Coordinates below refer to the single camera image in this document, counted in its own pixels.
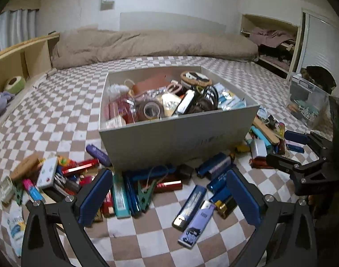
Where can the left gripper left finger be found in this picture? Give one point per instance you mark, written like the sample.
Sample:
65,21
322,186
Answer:
41,243

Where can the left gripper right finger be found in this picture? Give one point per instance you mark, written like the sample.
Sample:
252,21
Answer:
284,231

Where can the brown nail polish box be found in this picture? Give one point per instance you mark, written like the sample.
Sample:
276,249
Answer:
115,122

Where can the medicine sachet on bed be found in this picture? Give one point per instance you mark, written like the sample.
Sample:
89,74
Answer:
16,229

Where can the white plug adapter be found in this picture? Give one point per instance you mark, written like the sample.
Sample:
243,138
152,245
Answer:
6,190

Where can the red slim lighter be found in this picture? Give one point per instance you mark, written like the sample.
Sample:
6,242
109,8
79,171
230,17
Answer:
78,168

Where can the long wooden case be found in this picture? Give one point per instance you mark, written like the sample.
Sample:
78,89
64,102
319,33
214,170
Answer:
272,138

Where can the teal lighter left pile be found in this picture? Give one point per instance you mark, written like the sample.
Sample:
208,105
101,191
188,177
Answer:
119,197

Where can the clear plastic storage box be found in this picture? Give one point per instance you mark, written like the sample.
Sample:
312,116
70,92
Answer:
306,101

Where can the white charger adapter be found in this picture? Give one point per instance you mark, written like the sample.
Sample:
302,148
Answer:
258,148

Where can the lavender anime lighter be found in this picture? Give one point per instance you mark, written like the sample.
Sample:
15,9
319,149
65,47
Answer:
196,227

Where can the purple lighter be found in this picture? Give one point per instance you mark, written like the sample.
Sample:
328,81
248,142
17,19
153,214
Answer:
98,154

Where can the green clip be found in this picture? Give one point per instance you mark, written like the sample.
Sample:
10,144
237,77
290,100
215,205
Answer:
145,194

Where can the dark blue printed lighter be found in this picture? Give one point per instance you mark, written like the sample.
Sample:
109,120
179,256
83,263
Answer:
189,209

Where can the checkered bed sheet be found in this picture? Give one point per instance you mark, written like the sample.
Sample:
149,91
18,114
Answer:
61,117

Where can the medicine sachet in box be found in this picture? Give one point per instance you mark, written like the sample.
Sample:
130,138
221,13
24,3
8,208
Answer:
227,100

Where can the closet shelf with clothes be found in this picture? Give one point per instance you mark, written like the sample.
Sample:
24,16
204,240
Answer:
278,42

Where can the white shoe box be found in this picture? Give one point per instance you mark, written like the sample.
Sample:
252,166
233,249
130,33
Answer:
175,140

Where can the green avocado plush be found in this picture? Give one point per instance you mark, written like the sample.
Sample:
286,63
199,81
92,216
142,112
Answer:
15,85

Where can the brown tape roll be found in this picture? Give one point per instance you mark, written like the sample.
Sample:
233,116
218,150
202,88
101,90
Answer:
150,110

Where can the round panda tin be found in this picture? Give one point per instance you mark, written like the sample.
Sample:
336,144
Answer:
195,79

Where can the brown leather wallet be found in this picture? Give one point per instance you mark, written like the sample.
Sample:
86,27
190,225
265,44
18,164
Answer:
154,82

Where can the wooden bedside shelf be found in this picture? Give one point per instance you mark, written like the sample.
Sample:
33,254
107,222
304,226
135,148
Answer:
28,59

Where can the beige quilted duvet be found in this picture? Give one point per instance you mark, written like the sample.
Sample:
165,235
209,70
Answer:
86,46

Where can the grey curtain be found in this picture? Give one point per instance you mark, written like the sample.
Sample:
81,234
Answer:
16,27

